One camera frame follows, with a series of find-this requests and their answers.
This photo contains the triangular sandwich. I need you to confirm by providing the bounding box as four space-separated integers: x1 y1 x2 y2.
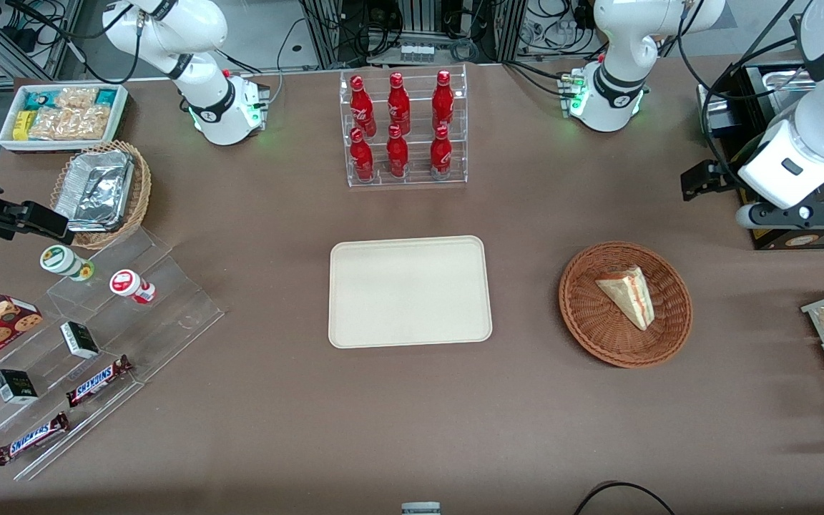
595 266 654 331

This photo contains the aluminium foil tray stack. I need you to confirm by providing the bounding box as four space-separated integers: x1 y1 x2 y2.
54 150 135 233

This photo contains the light tan wicker basket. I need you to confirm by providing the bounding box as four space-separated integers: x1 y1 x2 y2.
51 141 152 250

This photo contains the dark brown round wicker basket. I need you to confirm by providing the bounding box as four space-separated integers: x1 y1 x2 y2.
559 241 693 369

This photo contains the cream rectangular tray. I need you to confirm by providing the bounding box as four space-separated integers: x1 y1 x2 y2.
328 235 493 349

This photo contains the green lid yogurt cup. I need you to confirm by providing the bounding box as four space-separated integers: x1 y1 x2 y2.
40 245 95 282

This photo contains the white plastic snack bin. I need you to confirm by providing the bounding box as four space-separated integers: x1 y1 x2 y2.
0 82 130 152

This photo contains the red lid yogurt cup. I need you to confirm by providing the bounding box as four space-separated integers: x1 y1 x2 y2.
109 269 157 305

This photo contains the small black carton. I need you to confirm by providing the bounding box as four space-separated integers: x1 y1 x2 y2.
0 369 39 405
60 321 100 360

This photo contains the clear acrylic stepped shelf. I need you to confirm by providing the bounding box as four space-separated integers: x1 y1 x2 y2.
0 227 225 481

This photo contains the Snickers chocolate bar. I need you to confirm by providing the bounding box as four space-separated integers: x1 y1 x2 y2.
0 412 70 466
66 355 133 408

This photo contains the red cola bottle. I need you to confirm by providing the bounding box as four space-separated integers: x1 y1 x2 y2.
350 127 376 182
430 125 453 180
350 75 377 138
431 69 455 133
386 72 411 135
386 124 410 178

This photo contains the clear acrylic bottle rack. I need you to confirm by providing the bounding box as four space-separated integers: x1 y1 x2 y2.
339 64 469 188

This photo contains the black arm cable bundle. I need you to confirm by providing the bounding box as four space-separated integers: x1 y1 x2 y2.
675 0 817 172

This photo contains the aluminium frame structure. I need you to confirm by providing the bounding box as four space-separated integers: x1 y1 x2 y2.
298 0 527 67

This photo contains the black looped cable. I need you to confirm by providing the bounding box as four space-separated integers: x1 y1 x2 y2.
573 481 677 515

